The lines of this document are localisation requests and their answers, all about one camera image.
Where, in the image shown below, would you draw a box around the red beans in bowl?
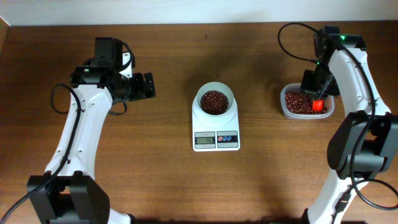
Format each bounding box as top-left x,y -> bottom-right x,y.
200,90 -> 229,115

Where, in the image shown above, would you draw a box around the red adzuki beans in container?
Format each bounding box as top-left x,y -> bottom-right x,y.
285,92 -> 328,114

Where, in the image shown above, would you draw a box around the red plastic scoop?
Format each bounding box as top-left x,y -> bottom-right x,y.
312,100 -> 324,111

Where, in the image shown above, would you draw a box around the white digital kitchen scale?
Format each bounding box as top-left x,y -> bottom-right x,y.
192,95 -> 241,152

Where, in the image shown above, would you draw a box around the clear plastic bean container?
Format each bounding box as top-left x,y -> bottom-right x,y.
280,83 -> 335,119

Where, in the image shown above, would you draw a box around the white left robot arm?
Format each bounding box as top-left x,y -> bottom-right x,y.
27,37 -> 155,223

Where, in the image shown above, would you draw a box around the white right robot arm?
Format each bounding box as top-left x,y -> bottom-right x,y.
300,26 -> 397,223

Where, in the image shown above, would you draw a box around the white round bowl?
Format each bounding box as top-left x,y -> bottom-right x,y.
196,82 -> 234,116

